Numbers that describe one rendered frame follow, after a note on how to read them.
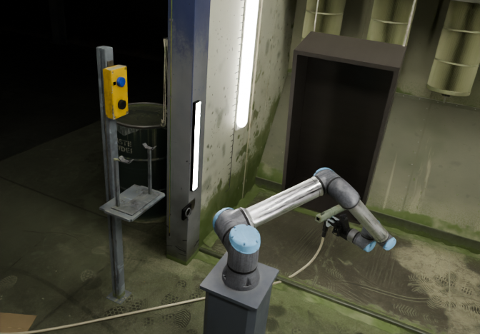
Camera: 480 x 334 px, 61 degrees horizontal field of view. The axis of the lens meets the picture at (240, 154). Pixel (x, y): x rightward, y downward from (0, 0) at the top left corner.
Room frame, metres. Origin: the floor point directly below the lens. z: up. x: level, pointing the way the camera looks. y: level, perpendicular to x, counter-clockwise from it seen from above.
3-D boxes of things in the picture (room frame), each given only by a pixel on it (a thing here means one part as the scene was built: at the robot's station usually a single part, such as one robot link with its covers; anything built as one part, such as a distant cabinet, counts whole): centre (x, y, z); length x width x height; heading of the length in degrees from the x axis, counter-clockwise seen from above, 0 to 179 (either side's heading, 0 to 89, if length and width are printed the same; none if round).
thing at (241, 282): (1.60, -0.06, 0.69); 0.19 x 0.19 x 0.10
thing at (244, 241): (1.61, -0.06, 0.83); 0.17 x 0.15 x 0.18; 26
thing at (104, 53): (2.04, 0.72, 0.82); 0.06 x 0.06 x 1.64; 67
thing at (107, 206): (1.99, 0.58, 0.78); 0.31 x 0.23 x 0.01; 157
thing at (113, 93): (2.01, 0.66, 1.42); 0.12 x 0.06 x 0.26; 157
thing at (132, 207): (1.98, 0.57, 0.95); 0.26 x 0.15 x 0.32; 157
